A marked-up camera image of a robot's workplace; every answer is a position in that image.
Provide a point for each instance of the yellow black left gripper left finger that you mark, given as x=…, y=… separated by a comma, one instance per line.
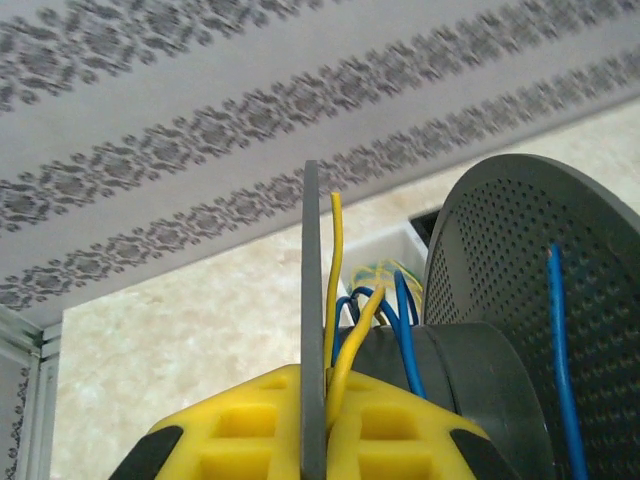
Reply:
x=190, y=430

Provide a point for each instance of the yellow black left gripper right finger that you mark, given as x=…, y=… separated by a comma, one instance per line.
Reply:
x=440, y=440

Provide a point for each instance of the white plastic bin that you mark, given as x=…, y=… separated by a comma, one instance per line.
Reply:
x=370, y=247

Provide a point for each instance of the black plastic bin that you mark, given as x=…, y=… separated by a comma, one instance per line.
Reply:
x=425, y=225

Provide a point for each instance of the aluminium frame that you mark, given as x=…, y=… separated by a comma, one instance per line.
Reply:
x=45, y=375

